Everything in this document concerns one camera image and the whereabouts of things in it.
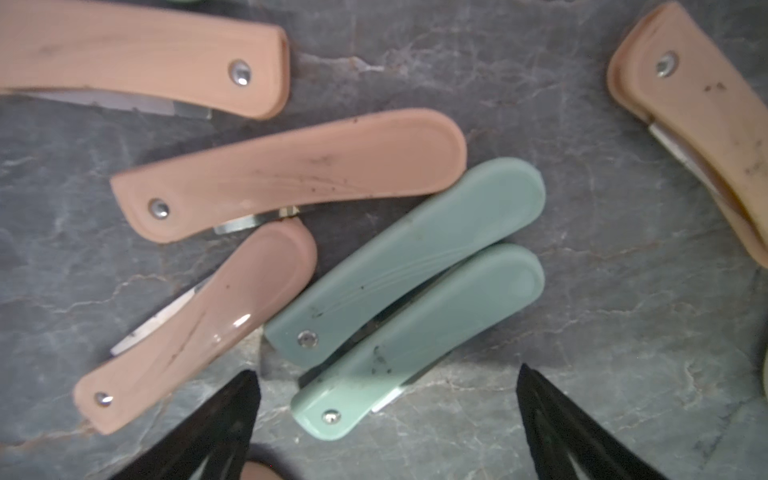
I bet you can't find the peach knife top centre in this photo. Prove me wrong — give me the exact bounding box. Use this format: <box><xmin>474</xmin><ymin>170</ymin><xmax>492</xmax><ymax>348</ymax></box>
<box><xmin>110</xmin><ymin>108</ymin><xmax>467</xmax><ymax>243</ymax></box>

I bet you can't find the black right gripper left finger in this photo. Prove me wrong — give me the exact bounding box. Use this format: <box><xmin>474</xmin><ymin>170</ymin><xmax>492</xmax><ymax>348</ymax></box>
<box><xmin>113</xmin><ymin>370</ymin><xmax>261</xmax><ymax>479</ymax></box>

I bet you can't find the peach knife lower middle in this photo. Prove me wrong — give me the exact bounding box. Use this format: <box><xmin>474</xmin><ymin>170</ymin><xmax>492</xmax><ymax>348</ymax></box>
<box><xmin>240</xmin><ymin>461</ymin><xmax>283</xmax><ymax>480</ymax></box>

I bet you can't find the peach knife upright middle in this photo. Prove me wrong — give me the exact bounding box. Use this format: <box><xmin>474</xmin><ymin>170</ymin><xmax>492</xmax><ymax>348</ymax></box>
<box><xmin>73</xmin><ymin>219</ymin><xmax>317</xmax><ymax>435</ymax></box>

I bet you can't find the mint knife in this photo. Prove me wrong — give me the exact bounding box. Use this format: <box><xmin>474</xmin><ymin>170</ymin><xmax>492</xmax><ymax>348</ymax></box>
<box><xmin>290</xmin><ymin>243</ymin><xmax>545</xmax><ymax>441</ymax></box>
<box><xmin>264</xmin><ymin>157</ymin><xmax>546</xmax><ymax>368</ymax></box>

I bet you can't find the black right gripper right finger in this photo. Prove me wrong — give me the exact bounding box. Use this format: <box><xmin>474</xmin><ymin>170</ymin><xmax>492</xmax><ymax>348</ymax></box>
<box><xmin>516</xmin><ymin>364</ymin><xmax>665</xmax><ymax>479</ymax></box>

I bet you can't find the peach knife top right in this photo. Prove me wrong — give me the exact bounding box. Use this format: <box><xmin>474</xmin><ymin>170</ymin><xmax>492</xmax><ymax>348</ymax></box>
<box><xmin>607</xmin><ymin>1</ymin><xmax>767</xmax><ymax>266</ymax></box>

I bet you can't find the peach knife top left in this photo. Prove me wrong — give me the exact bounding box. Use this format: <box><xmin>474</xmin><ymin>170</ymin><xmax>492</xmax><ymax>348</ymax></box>
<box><xmin>1</xmin><ymin>1</ymin><xmax>290</xmax><ymax>119</ymax></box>

